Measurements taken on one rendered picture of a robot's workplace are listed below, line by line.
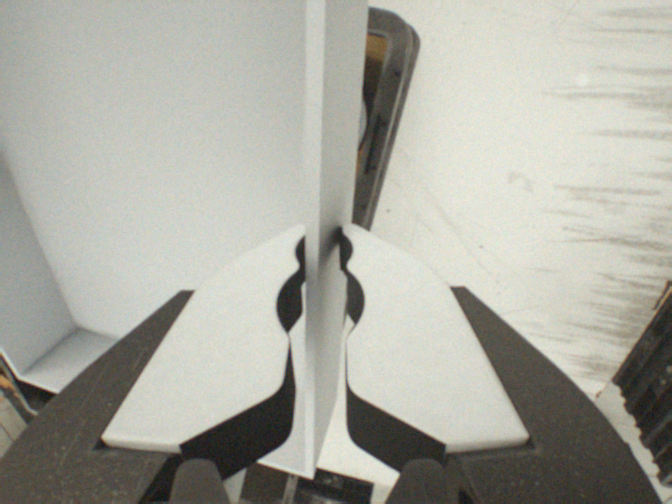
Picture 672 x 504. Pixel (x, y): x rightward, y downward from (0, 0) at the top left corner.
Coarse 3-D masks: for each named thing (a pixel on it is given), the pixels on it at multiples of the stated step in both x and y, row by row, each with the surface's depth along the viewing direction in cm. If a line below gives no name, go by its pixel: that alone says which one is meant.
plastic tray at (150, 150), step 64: (0, 0) 14; (64, 0) 13; (128, 0) 12; (192, 0) 12; (256, 0) 11; (320, 0) 7; (0, 64) 15; (64, 64) 14; (128, 64) 14; (192, 64) 13; (256, 64) 13; (320, 64) 8; (0, 128) 17; (64, 128) 16; (128, 128) 15; (192, 128) 14; (256, 128) 14; (320, 128) 9; (0, 192) 18; (64, 192) 18; (128, 192) 17; (192, 192) 16; (256, 192) 15; (320, 192) 9; (0, 256) 19; (64, 256) 21; (128, 256) 19; (192, 256) 18; (320, 256) 11; (0, 320) 19; (64, 320) 24; (128, 320) 23; (320, 320) 12; (64, 384) 21; (320, 384) 15; (320, 448) 18
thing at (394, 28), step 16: (368, 16) 22; (384, 16) 21; (368, 32) 22; (384, 32) 22; (400, 32) 22; (400, 48) 22; (384, 64) 23; (400, 64) 23; (384, 80) 23; (400, 80) 23; (384, 96) 24; (384, 112) 24; (384, 128) 25; (368, 144) 26; (384, 144) 25; (368, 160) 28; (368, 176) 27; (368, 192) 28; (368, 208) 28
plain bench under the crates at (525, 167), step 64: (384, 0) 40; (448, 0) 38; (512, 0) 37; (576, 0) 35; (640, 0) 34; (448, 64) 41; (512, 64) 40; (576, 64) 38; (640, 64) 36; (448, 128) 45; (512, 128) 43; (576, 128) 41; (640, 128) 39; (384, 192) 51; (448, 192) 49; (512, 192) 47; (576, 192) 45; (640, 192) 43; (448, 256) 54; (512, 256) 51; (576, 256) 49; (640, 256) 47; (512, 320) 57; (576, 320) 54; (640, 320) 51
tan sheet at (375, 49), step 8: (368, 40) 31; (376, 40) 31; (384, 40) 31; (368, 48) 31; (376, 48) 31; (384, 48) 31; (368, 56) 32; (376, 56) 31; (384, 56) 31; (368, 64) 32; (376, 64) 32; (368, 72) 32; (376, 72) 32; (368, 80) 33; (376, 80) 32; (376, 88) 33; (360, 152) 36; (360, 160) 37
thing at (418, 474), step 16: (192, 464) 5; (208, 464) 5; (416, 464) 5; (432, 464) 5; (176, 480) 5; (192, 480) 5; (208, 480) 5; (400, 480) 4; (416, 480) 5; (432, 480) 4; (176, 496) 4; (192, 496) 4; (208, 496) 4; (224, 496) 4; (400, 496) 4; (416, 496) 4; (432, 496) 4
